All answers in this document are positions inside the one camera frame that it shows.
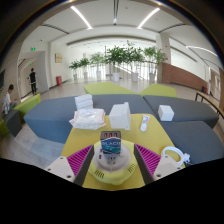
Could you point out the green upholstered bench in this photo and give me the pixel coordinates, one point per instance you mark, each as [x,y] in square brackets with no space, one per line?
[26,105]
[159,90]
[105,88]

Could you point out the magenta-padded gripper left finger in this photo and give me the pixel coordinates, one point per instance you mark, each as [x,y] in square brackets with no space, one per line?
[60,165]

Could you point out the row of potted plants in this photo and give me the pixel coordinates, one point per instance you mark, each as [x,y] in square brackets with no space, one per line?
[116,56]

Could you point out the black wall screen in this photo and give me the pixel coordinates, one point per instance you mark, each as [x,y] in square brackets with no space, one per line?
[2,80]

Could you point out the person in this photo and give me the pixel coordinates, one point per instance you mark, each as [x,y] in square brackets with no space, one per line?
[32,80]
[7,100]

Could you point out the wooden bench with black frame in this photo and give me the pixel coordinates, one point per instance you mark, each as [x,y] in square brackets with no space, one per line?
[208,97]

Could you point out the wet wipes soft pack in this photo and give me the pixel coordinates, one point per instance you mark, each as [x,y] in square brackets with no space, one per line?
[88,119]

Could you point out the long grey upholstered bench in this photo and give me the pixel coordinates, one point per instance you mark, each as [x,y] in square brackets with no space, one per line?
[50,116]

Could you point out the white tissue box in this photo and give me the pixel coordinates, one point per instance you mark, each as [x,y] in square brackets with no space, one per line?
[118,116]

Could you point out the round yellow power strip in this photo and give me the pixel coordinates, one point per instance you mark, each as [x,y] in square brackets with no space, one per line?
[113,175]

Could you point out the yellow framed wall picture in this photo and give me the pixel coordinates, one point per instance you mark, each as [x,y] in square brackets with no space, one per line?
[58,58]

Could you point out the small white cube box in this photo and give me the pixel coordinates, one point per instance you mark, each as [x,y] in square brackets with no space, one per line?
[165,113]

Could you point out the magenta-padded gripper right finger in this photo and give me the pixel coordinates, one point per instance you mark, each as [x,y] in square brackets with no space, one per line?
[166,165]

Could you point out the green exit sign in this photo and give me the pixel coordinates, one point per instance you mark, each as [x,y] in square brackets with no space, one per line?
[33,48]

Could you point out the white stacked tissue packs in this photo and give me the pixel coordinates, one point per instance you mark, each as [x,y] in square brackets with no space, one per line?
[83,101]

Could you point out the dark grey ottoman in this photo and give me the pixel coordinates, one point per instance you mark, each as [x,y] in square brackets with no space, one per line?
[13,123]

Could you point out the ceiling strip lights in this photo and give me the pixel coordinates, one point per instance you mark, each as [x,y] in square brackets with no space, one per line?
[80,16]

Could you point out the white tube with red print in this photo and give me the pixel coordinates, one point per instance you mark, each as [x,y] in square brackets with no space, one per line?
[145,122]

